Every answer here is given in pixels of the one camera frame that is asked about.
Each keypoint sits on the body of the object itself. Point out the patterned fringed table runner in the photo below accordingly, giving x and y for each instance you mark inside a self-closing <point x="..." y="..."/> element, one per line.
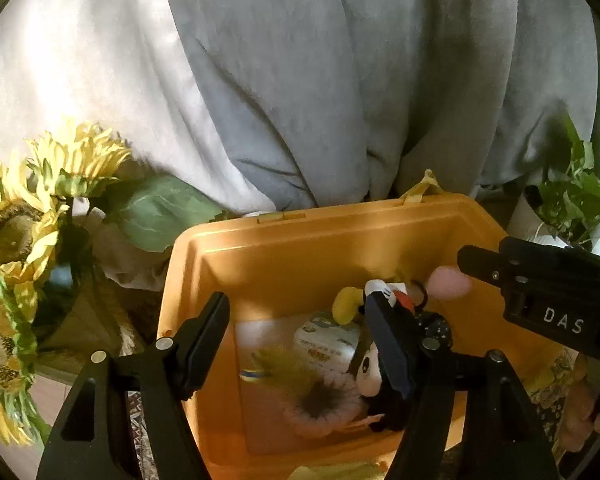
<point x="140" y="435"/>

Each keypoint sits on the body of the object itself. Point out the sunflower bouquet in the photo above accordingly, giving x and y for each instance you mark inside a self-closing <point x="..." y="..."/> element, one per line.
<point x="10" y="230"/>

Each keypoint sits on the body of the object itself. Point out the green frog toy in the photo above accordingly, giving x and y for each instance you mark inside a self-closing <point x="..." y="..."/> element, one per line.
<point x="285" y="367"/>

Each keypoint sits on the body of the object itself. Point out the person's right hand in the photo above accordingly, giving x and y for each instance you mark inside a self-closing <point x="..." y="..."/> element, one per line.
<point x="580" y="410"/>

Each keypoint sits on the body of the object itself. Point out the pink makeup sponge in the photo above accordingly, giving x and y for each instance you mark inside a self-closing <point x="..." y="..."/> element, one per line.
<point x="447" y="282"/>

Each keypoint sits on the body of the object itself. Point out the orange plastic crate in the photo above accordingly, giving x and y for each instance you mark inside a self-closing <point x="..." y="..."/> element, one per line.
<point x="280" y="260"/>

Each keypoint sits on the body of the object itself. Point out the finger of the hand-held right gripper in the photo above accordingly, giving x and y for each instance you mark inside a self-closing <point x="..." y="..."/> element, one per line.
<point x="482" y="265"/>

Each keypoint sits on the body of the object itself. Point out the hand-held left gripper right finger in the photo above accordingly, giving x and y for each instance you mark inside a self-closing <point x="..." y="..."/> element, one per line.
<point x="395" y="355"/>

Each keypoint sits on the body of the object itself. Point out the green plant in white pot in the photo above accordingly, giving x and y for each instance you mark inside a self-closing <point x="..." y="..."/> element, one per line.
<point x="575" y="195"/>

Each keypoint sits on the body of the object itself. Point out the black plush mouse doll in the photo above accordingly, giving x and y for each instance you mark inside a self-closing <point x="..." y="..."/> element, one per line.
<point x="367" y="370"/>

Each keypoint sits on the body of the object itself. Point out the grey curtain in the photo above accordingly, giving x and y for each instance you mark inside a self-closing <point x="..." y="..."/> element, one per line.
<point x="355" y="70"/>

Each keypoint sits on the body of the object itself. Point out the beige curtain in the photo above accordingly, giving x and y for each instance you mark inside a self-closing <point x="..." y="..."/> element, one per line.
<point x="80" y="60"/>

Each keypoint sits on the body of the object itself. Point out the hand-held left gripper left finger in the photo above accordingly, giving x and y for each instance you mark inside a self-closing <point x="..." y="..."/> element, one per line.
<point x="200" y="340"/>

